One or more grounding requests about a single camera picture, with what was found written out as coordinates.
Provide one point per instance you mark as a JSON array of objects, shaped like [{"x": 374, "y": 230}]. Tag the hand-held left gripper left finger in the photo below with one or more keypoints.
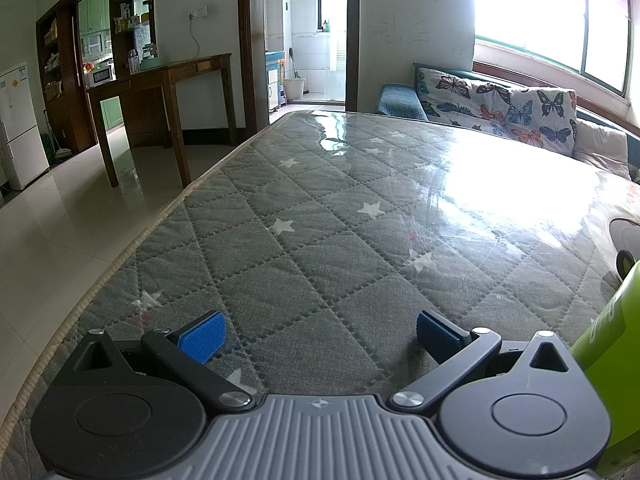
[{"x": 200, "y": 337}]

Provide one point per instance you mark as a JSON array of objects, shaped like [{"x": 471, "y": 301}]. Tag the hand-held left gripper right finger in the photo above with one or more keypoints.
[{"x": 440, "y": 335}]

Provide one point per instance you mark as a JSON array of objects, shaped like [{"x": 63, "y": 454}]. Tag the green plastic bottle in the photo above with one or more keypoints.
[{"x": 615, "y": 340}]

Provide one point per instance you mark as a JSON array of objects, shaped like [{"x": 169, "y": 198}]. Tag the black and yellow cleaning cloth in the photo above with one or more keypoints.
[{"x": 625, "y": 232}]

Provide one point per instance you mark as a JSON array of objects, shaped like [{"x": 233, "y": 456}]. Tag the grey quilted star-print mattress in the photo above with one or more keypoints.
[{"x": 320, "y": 260}]

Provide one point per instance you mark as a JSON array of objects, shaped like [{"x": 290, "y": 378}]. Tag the blue folded blanket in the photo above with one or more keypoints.
[{"x": 400, "y": 102}]

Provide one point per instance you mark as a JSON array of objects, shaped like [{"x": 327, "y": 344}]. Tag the butterfly print cushion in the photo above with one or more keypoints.
[{"x": 500, "y": 105}]

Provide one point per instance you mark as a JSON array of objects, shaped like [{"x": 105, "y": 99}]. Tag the white pillow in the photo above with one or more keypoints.
[{"x": 602, "y": 147}]

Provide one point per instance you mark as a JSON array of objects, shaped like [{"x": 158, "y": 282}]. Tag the white bucket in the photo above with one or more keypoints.
[{"x": 295, "y": 89}]

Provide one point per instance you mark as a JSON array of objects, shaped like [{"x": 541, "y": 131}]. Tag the dark wooden desk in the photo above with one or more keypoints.
[{"x": 150, "y": 75}]

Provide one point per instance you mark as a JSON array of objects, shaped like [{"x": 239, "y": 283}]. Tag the blue bathroom cabinet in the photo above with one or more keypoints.
[{"x": 274, "y": 80}]

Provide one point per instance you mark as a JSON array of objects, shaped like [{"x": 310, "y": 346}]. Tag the teal sofa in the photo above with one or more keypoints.
[{"x": 600, "y": 117}]

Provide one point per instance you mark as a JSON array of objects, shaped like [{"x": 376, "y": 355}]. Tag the teal box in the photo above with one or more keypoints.
[{"x": 151, "y": 64}]

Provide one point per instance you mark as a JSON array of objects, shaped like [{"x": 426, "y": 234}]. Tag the white refrigerator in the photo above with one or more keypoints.
[{"x": 20, "y": 125}]

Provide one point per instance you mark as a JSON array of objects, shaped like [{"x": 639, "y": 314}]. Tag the white microwave oven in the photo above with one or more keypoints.
[{"x": 101, "y": 76}]

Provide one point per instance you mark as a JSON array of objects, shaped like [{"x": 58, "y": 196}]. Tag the mop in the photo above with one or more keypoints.
[{"x": 294, "y": 62}]

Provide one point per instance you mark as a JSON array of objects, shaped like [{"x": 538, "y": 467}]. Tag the dark wooden shelf unit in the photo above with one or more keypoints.
[{"x": 116, "y": 15}]

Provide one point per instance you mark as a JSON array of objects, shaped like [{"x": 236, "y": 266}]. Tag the green kitchen cabinets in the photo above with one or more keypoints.
[{"x": 95, "y": 15}]

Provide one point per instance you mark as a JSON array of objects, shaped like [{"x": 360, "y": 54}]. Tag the large window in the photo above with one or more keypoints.
[{"x": 530, "y": 5}]

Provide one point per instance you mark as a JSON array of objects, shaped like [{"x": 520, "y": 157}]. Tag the dark wooden door frame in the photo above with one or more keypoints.
[{"x": 250, "y": 35}]

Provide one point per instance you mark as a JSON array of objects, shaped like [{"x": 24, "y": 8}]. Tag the white wall socket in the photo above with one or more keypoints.
[{"x": 198, "y": 12}]

